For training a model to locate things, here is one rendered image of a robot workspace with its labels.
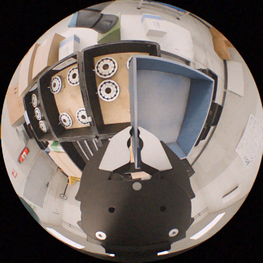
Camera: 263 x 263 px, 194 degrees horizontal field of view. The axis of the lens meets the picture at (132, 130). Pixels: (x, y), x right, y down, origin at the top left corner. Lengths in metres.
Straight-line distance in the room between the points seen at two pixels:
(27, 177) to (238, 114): 6.11
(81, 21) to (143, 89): 0.44
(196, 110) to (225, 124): 2.90
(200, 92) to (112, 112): 0.38
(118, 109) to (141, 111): 0.26
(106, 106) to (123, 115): 0.10
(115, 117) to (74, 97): 0.26
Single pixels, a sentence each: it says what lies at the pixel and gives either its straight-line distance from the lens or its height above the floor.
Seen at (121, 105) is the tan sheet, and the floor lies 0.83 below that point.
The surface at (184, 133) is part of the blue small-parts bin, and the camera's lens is 0.23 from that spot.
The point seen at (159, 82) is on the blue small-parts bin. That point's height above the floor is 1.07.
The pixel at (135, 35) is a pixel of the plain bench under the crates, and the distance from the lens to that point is 0.65.
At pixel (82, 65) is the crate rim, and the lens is 0.35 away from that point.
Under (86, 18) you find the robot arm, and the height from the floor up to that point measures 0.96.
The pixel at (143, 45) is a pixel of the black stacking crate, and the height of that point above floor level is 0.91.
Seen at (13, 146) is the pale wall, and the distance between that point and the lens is 3.10.
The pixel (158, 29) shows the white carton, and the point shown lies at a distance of 0.63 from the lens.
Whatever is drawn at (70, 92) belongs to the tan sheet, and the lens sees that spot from 0.50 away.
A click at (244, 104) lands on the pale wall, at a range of 2.96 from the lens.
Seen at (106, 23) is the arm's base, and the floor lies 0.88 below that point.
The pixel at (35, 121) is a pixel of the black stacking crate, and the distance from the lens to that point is 0.82.
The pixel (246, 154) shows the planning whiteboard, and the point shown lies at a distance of 3.01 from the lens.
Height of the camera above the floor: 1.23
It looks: 57 degrees down
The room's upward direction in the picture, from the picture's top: 170 degrees clockwise
